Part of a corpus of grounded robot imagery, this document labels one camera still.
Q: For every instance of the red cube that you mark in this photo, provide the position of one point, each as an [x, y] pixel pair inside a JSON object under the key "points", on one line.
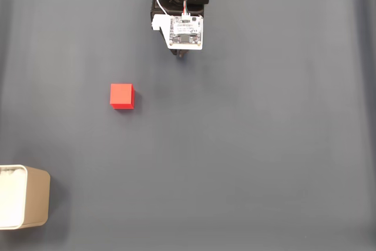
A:
{"points": [[121, 95]]}

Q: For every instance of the beige box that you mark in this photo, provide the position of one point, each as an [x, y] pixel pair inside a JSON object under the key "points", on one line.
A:
{"points": [[35, 198]]}

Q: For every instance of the white camera board with mount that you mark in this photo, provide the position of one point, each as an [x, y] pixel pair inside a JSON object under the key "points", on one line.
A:
{"points": [[186, 32]]}

